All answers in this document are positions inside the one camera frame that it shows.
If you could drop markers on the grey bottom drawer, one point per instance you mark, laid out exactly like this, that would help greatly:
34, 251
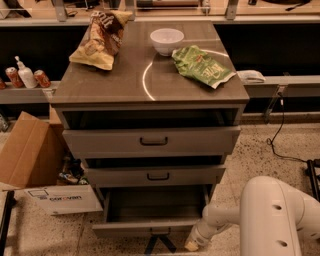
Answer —
148, 211

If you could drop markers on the white pump bottle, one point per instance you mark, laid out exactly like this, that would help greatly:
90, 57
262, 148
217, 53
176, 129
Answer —
26, 74

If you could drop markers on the grey drawer cabinet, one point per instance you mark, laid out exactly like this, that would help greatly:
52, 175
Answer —
142, 91

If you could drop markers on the grey drawer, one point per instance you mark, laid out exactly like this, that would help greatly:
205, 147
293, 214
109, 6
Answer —
148, 211
155, 176
162, 142

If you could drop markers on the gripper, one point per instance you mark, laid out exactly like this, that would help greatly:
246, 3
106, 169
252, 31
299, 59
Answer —
199, 236

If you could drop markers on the red soda can left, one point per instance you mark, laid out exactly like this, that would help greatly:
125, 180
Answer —
13, 76

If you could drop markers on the grey top drawer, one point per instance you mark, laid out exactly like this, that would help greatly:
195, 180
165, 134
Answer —
162, 142

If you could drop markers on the brown yellow chip bag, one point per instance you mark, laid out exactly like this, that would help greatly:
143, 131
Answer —
102, 40

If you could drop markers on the white bowl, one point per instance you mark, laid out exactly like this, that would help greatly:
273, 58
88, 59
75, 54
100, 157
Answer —
166, 40

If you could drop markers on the grey middle drawer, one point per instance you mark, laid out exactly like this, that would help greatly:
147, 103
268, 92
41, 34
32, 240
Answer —
155, 176

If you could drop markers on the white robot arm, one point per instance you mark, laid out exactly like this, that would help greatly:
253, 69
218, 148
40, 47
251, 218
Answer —
272, 216

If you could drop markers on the red soda can right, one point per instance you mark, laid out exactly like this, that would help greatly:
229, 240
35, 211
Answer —
42, 78

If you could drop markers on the brown cardboard box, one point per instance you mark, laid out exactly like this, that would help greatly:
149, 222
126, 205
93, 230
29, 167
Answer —
32, 155

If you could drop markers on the white folded cloth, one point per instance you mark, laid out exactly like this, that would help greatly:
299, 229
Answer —
251, 76

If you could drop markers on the black pole left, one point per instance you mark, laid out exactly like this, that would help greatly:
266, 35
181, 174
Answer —
10, 202

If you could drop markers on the red soda can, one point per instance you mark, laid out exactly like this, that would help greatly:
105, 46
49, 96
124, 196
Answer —
13, 76
42, 78

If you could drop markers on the grey metal shelf rail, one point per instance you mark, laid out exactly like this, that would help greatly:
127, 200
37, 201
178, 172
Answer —
23, 95

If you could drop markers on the green chip bag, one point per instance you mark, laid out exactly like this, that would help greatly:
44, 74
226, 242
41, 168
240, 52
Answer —
194, 63

